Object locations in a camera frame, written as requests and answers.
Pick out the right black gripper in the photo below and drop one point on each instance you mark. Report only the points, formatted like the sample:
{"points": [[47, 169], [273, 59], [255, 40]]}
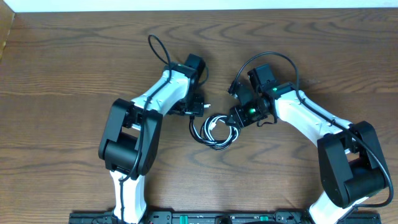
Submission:
{"points": [[239, 116]]}

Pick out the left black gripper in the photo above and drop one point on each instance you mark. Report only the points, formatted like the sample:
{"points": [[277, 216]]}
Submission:
{"points": [[196, 106]]}

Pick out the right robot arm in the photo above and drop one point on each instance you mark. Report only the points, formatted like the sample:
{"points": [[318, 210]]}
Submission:
{"points": [[352, 165]]}

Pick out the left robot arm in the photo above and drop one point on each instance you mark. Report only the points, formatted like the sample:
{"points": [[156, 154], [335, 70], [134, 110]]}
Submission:
{"points": [[132, 132]]}

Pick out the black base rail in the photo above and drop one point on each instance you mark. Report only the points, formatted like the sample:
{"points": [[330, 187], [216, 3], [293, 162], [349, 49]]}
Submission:
{"points": [[167, 217]]}

